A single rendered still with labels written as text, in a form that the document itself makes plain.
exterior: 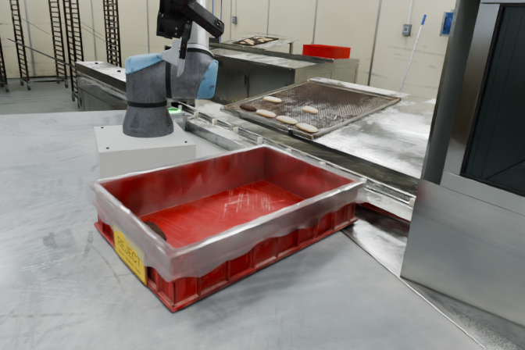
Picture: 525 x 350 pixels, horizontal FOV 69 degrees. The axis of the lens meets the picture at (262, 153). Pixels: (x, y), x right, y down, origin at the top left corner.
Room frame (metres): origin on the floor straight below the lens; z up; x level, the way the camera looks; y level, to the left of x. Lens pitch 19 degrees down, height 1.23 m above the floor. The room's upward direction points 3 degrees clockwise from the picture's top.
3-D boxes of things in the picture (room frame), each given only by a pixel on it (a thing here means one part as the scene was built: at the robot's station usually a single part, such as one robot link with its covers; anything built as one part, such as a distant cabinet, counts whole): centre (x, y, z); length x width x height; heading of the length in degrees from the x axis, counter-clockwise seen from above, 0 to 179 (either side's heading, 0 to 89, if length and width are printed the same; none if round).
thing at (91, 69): (2.15, 0.79, 0.89); 1.25 x 0.18 x 0.09; 41
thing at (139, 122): (1.14, 0.35, 0.95); 0.15 x 0.15 x 0.10
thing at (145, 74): (1.14, 0.35, 1.07); 0.13 x 0.12 x 0.14; 99
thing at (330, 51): (5.07, -0.73, 0.94); 0.51 x 0.36 x 0.13; 45
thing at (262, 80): (5.56, 0.23, 0.51); 3.00 x 1.26 x 1.03; 41
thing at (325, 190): (0.73, 0.05, 0.88); 0.49 x 0.34 x 0.10; 133
